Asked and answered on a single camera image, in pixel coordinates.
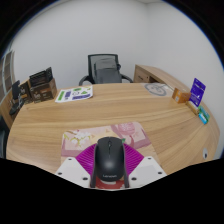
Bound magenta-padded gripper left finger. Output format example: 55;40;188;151
54;142;98;189

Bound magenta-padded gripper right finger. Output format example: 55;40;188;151
121;142;168;189

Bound black computer mouse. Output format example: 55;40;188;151
93;136;127;183

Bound cartoon print mouse pad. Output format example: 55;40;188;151
60;121;162;190

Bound black sofa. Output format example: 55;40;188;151
0;114;10;159

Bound white leaflet with coloured print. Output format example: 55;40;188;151
54;85;94;104

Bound teal packet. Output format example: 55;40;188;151
197;105;211;125

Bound round printed white paper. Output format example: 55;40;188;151
143;82;174;98

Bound small orange box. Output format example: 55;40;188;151
171;87;192;104

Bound open-lid dark brown box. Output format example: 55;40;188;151
28;66;58;104

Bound small dark brown box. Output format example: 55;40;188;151
18;79;34;105

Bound purple sign card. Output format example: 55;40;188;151
188;77;207;108

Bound wooden side desk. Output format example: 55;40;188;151
133;64;188;91

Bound black mesh office chair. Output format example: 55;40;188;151
78;53;134;86

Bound wooden shelf unit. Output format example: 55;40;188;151
0;49;17;101

